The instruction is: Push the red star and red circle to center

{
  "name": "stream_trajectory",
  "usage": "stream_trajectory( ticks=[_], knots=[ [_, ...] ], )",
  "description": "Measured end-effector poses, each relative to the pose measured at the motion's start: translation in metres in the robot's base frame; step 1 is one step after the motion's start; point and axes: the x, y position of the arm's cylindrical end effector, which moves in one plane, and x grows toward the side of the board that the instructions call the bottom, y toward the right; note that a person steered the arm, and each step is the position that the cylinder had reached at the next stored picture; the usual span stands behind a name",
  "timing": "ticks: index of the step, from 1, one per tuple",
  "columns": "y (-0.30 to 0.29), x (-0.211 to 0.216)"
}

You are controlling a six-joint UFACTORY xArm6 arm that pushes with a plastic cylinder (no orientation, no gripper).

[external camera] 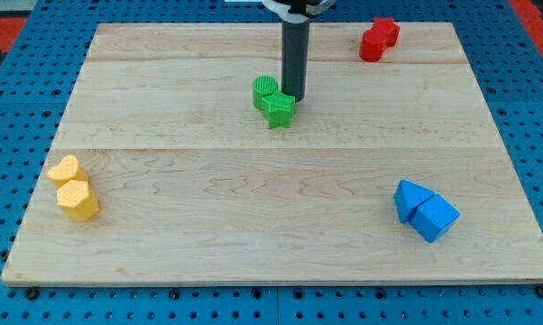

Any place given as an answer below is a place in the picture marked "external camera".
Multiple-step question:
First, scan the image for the yellow heart block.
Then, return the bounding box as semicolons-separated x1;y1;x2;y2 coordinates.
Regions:
47;155;88;189

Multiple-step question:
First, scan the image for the green cylinder block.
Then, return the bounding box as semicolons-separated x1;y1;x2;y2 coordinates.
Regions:
252;75;278;110

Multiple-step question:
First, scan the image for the green star block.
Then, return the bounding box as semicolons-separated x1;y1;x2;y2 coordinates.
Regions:
262;91;296;129

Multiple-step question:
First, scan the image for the red cylinder block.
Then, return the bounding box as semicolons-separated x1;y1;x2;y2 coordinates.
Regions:
359;29;387;62

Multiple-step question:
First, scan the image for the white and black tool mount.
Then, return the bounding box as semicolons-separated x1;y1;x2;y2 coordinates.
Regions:
262;0;336;23

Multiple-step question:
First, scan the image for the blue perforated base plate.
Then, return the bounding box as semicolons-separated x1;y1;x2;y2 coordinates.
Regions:
0;0;543;324

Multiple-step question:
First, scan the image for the blue cube block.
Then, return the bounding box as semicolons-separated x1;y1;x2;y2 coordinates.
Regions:
410;194;460;243

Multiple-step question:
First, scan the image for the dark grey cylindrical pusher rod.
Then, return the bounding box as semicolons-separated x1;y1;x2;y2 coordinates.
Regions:
281;21;309;102

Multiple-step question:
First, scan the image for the yellow hexagon block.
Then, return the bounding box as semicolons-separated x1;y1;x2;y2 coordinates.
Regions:
56;180;99;222

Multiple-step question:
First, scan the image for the red star block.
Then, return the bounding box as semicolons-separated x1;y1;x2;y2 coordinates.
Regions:
373;17;400;48

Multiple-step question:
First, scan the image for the blue triangle block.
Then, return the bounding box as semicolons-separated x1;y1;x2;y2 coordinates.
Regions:
393;179;435;224

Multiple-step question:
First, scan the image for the light wooden board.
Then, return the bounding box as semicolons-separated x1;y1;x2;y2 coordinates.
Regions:
2;23;543;287

